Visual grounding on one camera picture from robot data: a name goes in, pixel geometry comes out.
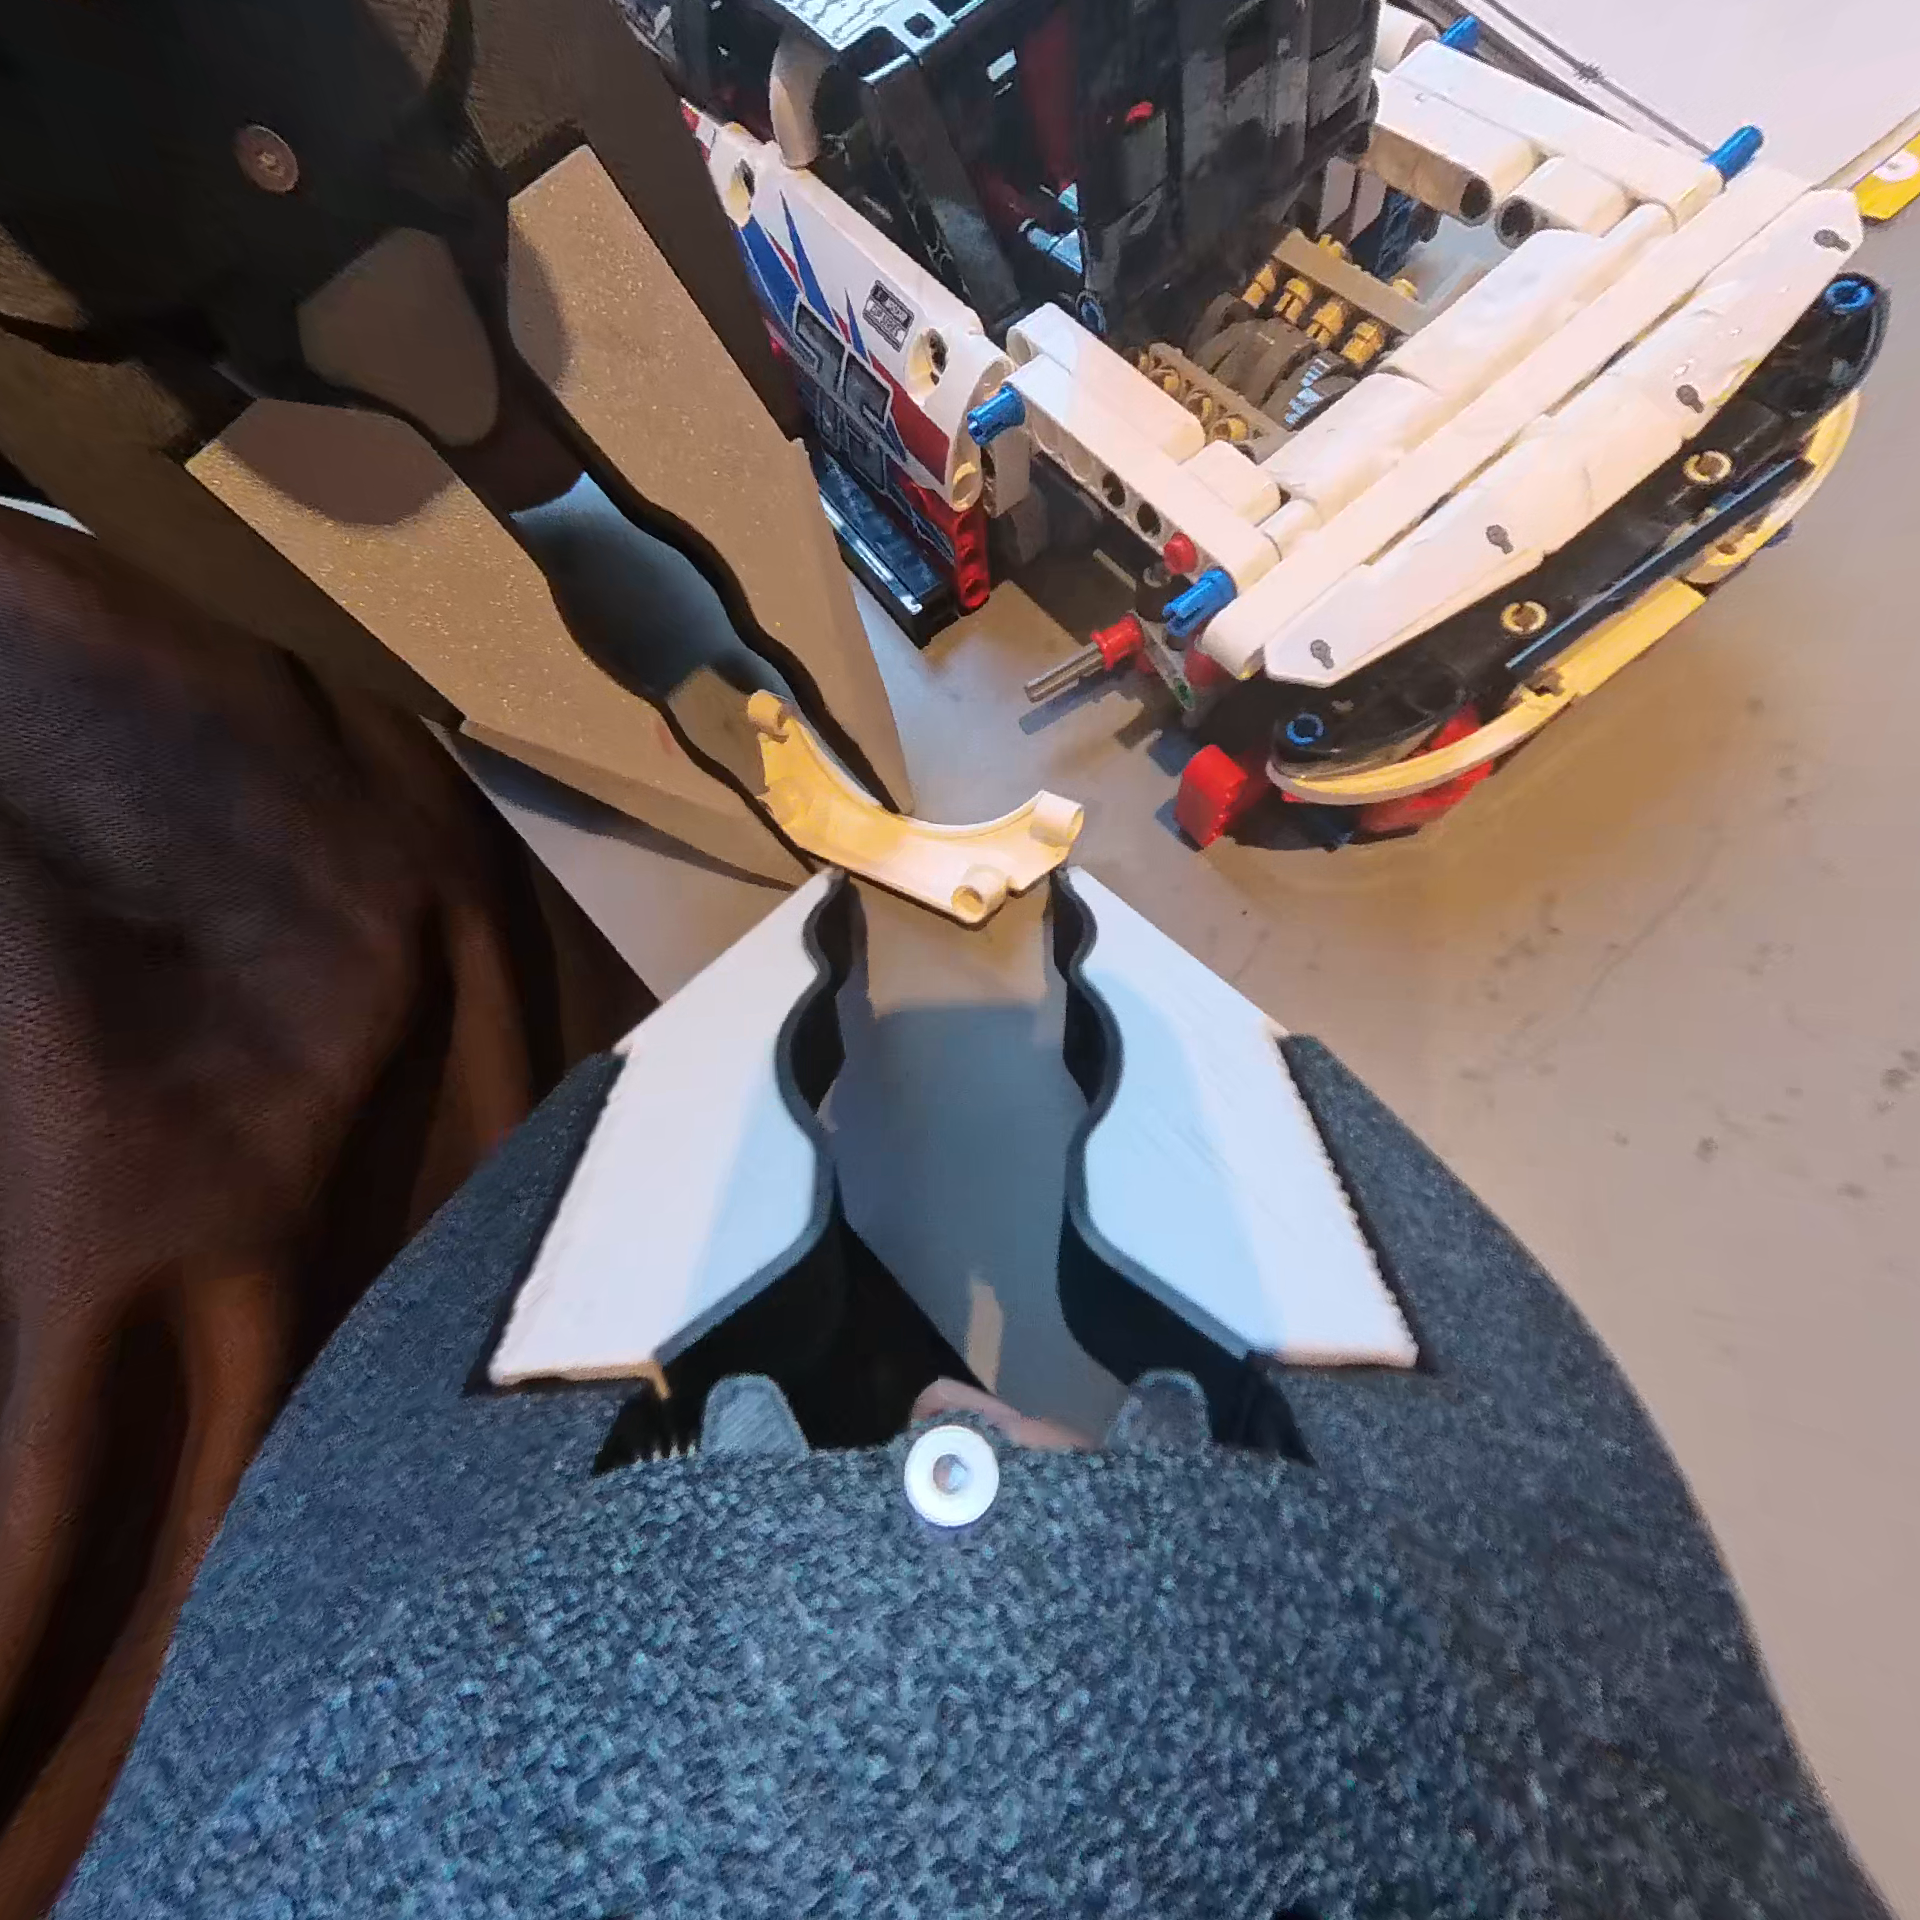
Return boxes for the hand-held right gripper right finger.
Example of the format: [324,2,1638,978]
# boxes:
[1050,865,1420,1370]

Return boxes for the white curved brick piece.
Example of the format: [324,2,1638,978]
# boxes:
[743,686,1085,924]

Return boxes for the toy brick race car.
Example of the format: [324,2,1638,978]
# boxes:
[614,0,1892,858]

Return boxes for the person's torso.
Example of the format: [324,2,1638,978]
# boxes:
[0,495,662,1920]

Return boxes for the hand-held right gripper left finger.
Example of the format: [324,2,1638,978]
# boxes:
[485,867,857,1390]

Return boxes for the open instruction booklet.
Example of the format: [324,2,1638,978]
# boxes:
[1461,0,1920,190]

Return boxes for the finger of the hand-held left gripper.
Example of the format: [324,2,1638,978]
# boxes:
[502,146,919,820]
[183,395,820,890]

